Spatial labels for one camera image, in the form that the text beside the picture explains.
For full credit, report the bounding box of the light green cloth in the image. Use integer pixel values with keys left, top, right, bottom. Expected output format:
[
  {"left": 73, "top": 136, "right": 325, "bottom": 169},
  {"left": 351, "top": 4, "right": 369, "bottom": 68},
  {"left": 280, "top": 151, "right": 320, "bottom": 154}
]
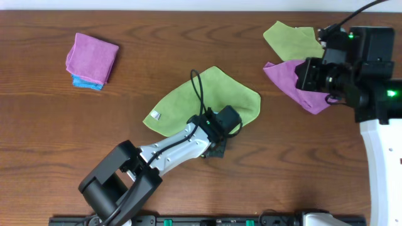
[{"left": 143, "top": 66, "right": 261, "bottom": 137}]

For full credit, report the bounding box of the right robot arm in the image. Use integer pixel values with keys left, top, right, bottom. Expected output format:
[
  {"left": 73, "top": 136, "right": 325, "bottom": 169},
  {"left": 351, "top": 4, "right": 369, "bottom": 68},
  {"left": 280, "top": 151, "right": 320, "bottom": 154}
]
[{"left": 295, "top": 25, "right": 401, "bottom": 225}]

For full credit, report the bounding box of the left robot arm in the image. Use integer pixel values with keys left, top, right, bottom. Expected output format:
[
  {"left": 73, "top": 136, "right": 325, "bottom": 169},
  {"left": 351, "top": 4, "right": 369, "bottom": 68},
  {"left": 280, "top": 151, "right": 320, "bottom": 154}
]
[{"left": 79, "top": 105, "right": 242, "bottom": 225}]

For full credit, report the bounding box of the crumpled purple cloth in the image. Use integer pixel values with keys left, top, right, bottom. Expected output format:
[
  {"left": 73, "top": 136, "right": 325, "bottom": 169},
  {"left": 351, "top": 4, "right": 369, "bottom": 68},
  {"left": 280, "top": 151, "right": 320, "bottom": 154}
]
[{"left": 263, "top": 60, "right": 330, "bottom": 115}]

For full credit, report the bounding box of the olive green cloth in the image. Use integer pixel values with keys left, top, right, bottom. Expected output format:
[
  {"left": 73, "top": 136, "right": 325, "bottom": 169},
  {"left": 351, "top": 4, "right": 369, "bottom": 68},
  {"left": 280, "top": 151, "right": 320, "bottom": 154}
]
[{"left": 263, "top": 21, "right": 324, "bottom": 61}]

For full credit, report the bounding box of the folded purple cloth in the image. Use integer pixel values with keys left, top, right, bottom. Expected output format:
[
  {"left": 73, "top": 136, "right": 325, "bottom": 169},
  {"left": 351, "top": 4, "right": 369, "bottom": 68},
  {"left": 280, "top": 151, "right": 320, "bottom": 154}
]
[{"left": 65, "top": 33, "right": 119, "bottom": 85}]

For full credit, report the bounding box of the folded blue cloth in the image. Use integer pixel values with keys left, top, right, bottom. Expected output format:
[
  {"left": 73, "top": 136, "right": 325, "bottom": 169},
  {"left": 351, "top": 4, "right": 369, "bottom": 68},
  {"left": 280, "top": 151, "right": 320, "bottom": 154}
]
[{"left": 72, "top": 74, "right": 103, "bottom": 90}]

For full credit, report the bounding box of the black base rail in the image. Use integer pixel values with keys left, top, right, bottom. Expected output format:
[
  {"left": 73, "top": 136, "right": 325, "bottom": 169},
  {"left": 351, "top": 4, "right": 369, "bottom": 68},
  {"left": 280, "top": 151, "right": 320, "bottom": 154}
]
[{"left": 48, "top": 210, "right": 367, "bottom": 226}]

